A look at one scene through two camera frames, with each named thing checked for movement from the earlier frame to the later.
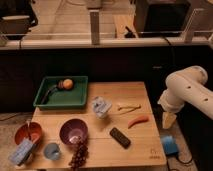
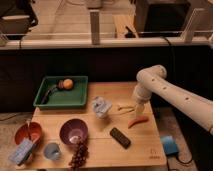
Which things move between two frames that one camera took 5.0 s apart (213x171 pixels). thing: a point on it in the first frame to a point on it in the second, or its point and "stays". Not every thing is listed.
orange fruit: (68, 83) stays
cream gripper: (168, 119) to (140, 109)
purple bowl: (72, 129) stays
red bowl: (30, 130) stays
